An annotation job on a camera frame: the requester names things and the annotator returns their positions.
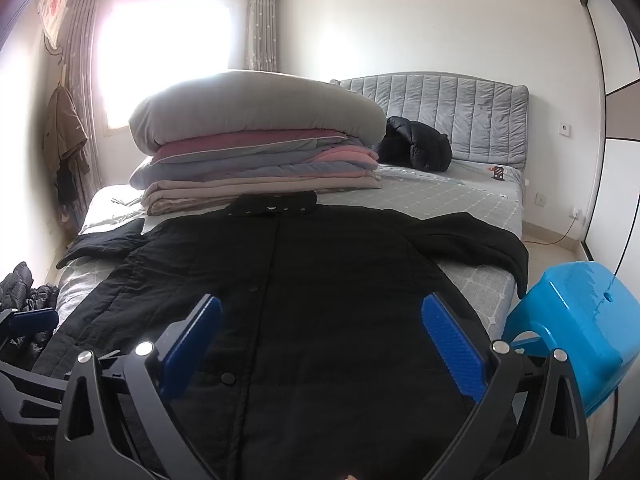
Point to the hanging dark garment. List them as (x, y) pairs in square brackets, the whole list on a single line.
[(65, 185)]

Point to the pink folded blanket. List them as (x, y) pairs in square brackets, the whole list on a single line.
[(350, 157)]

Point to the dark puffer jacket on floor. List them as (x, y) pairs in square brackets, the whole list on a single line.
[(20, 285)]

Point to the thick grey folded quilt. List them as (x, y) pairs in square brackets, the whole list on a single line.
[(250, 105)]

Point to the black long coat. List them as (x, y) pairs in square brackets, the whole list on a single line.
[(310, 285)]

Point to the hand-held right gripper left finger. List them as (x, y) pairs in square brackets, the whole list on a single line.
[(192, 345)]

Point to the hanging olive jacket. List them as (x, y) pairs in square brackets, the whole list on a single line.
[(62, 125)]

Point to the blue plastic stool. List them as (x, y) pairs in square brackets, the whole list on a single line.
[(575, 310)]

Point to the blue-grey folded quilt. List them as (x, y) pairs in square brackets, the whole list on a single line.
[(225, 172)]

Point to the white charger plug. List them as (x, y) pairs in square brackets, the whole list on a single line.
[(576, 213)]

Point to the white embroidered bedspread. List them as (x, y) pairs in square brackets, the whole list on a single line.
[(450, 200)]

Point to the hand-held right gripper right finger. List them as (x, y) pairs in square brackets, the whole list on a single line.
[(452, 345)]

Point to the mauve folded quilt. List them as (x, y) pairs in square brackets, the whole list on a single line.
[(240, 142)]

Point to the grey dotted curtain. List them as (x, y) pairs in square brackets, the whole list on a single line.
[(80, 85), (261, 30)]

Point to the wall hanging with red print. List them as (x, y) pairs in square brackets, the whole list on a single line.
[(52, 5)]

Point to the bright window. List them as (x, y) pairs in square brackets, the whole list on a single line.
[(165, 50)]

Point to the white wall socket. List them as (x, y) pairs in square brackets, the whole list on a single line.
[(540, 199)]

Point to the grey quilted mat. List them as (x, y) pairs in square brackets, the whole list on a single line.
[(450, 110)]

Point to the white wardrobe with black trim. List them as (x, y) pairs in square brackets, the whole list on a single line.
[(620, 185)]

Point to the black puffer jacket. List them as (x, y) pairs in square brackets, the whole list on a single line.
[(415, 145)]

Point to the small orange black object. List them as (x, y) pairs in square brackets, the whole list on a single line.
[(498, 173)]

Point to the beige folded blanket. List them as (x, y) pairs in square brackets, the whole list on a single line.
[(210, 196)]

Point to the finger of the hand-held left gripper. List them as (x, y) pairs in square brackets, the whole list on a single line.
[(35, 321)]

